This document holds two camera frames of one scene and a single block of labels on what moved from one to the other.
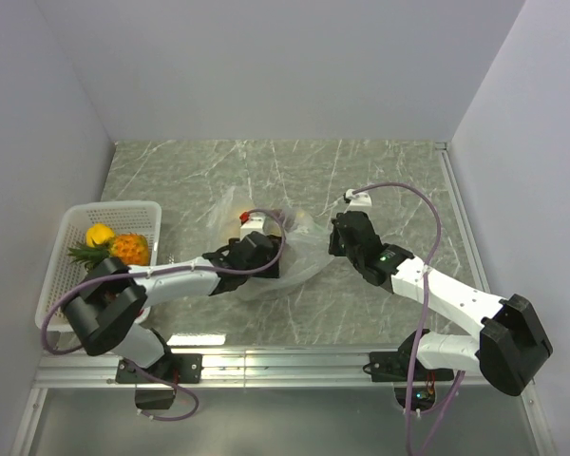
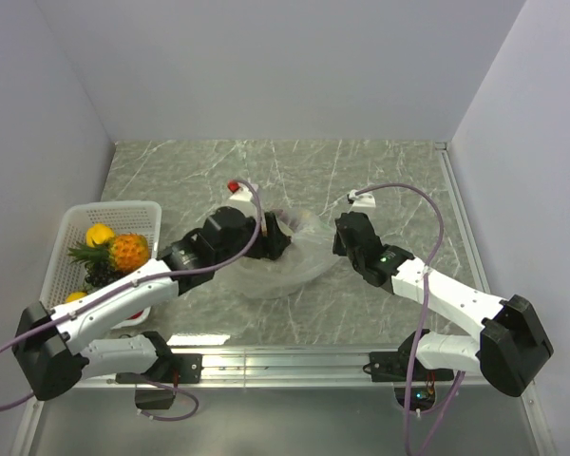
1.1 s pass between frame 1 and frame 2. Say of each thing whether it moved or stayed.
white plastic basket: stayed
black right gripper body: stayed
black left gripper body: moved
